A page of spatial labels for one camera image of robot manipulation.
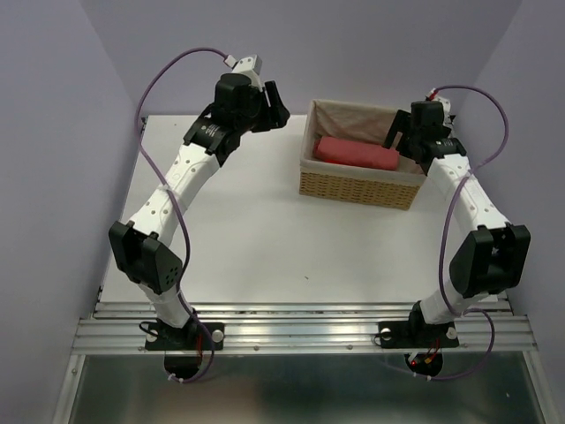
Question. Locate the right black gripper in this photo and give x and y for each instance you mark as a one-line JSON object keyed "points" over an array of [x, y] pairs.
{"points": [[401, 123]]}

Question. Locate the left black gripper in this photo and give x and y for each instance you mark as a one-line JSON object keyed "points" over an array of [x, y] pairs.
{"points": [[277, 114]]}

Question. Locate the red t shirt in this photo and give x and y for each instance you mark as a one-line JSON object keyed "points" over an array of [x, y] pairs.
{"points": [[355, 153]]}

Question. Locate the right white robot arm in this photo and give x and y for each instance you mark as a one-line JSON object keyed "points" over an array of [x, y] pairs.
{"points": [[492, 254]]}

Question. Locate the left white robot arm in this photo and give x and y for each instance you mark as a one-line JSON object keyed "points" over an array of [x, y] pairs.
{"points": [[141, 246]]}

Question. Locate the wicker basket with liner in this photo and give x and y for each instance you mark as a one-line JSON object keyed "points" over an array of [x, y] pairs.
{"points": [[360, 122]]}

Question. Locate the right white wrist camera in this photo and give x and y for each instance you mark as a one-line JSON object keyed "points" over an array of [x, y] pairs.
{"points": [[434, 96]]}

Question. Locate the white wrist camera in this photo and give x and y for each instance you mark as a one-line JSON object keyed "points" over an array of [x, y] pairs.
{"points": [[434, 96], [249, 66]]}

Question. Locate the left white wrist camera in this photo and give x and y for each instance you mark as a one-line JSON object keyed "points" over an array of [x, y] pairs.
{"points": [[249, 66]]}

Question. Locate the aluminium mounting rail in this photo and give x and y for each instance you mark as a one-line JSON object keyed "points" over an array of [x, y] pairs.
{"points": [[300, 328]]}

